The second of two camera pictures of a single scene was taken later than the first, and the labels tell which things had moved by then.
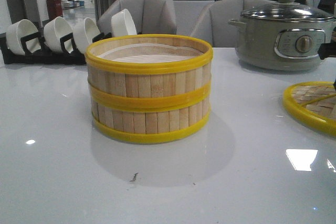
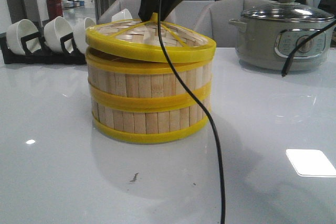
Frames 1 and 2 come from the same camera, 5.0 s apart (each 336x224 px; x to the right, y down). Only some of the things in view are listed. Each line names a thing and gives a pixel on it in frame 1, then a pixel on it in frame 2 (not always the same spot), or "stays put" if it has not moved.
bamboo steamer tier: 149,73 stays put
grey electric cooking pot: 279,45 stays put
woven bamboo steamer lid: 313,103 -> 138,41
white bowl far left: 15,32 stays put
